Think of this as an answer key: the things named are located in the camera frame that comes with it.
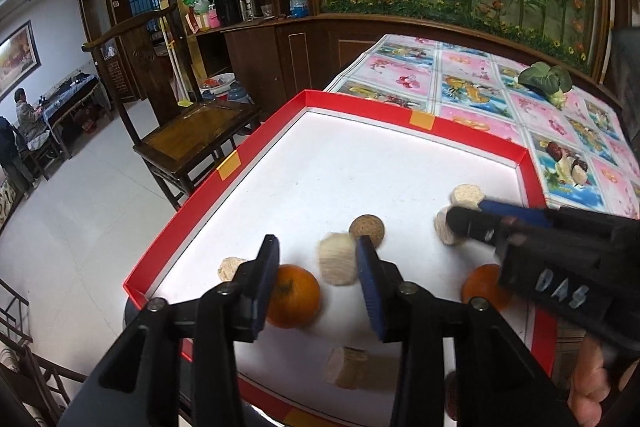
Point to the green leafy vegetable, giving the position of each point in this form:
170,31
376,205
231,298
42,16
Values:
552,82

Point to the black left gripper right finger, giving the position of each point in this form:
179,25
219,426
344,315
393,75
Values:
397,314

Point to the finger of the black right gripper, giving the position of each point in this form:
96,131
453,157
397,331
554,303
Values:
490,229
563,218

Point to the framed wall painting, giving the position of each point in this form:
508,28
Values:
19,58

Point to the seated person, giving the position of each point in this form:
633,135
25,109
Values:
31,125

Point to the dark red date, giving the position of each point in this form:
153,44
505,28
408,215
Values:
578,162

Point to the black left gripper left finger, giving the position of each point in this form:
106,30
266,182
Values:
232,312

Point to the wooden chair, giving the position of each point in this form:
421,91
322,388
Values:
187,144

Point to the beige ball front pile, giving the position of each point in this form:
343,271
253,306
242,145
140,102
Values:
337,259

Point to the dark desk table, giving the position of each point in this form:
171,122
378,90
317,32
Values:
67,99

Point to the right hand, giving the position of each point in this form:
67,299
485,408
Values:
589,384

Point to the red white tray box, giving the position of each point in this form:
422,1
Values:
320,162

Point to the brown round kiwi fruit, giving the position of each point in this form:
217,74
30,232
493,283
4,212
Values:
368,225

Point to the colourful fruit print tablecloth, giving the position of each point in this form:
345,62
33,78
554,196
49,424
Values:
481,91

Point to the white ball pile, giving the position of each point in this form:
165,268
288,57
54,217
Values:
579,175
346,367

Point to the red date top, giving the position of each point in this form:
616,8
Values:
555,151

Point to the orange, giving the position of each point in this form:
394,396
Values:
484,282
295,298

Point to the beige cube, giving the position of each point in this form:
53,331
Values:
228,268

